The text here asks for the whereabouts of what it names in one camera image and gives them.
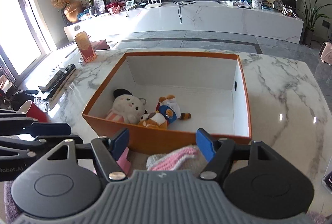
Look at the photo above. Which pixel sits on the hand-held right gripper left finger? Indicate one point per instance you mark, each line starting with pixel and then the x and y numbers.
pixel 121 142

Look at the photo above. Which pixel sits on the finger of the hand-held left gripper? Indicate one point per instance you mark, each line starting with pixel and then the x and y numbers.
pixel 51 129
pixel 51 138

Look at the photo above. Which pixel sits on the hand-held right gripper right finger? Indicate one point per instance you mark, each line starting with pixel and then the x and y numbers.
pixel 205 144

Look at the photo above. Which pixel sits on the pink white knitted hat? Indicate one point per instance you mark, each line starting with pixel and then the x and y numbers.
pixel 176 159

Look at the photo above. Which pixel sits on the white cardboard box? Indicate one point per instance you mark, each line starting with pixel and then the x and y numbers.
pixel 181 78

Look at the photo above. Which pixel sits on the dark glittery card box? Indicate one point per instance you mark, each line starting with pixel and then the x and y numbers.
pixel 327 182

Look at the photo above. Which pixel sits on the small pink object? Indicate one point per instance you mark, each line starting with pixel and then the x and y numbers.
pixel 124 161

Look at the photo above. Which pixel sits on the red cup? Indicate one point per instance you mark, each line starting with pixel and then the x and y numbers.
pixel 35 112

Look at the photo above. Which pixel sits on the mauve fuzzy cloth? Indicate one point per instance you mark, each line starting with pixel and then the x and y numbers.
pixel 10 203

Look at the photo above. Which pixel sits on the white plush toy black ears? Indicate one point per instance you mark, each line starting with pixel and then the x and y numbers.
pixel 127 107

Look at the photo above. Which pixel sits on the brown dog plush toy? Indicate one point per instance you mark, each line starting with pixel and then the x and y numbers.
pixel 153 121

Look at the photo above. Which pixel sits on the black bag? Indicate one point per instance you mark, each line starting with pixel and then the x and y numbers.
pixel 23 99

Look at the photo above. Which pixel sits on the duck plush toy blue outfit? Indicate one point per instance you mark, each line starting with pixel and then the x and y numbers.
pixel 168 109

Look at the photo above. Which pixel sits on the red gold packet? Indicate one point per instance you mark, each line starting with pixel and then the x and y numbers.
pixel 85 48

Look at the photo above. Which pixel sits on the sliding glass door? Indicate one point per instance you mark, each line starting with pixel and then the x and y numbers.
pixel 15 18

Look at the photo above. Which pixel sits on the golden round vase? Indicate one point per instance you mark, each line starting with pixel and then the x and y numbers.
pixel 72 12

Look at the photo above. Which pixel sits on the white marble tv console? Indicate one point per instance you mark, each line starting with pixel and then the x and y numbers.
pixel 220 18

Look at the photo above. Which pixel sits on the dried yellow flowers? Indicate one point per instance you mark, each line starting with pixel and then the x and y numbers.
pixel 60 0

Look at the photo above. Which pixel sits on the red gift boxes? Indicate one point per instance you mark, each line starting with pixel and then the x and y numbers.
pixel 114 7

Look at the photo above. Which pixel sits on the white desk clock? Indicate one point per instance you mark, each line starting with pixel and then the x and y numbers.
pixel 131 5

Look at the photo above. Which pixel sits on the grey tablet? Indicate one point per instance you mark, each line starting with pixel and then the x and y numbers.
pixel 244 6

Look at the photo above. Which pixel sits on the small blue box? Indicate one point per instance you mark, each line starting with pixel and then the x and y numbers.
pixel 267 7

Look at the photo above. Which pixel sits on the pink space heater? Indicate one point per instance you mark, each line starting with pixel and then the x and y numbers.
pixel 326 54

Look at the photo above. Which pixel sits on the black white cow figures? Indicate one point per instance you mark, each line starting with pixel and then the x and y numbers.
pixel 289 11

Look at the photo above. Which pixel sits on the decorative plate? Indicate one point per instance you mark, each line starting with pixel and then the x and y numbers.
pixel 278 2

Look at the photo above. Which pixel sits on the tall potted green plant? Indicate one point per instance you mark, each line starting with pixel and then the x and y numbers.
pixel 308 18

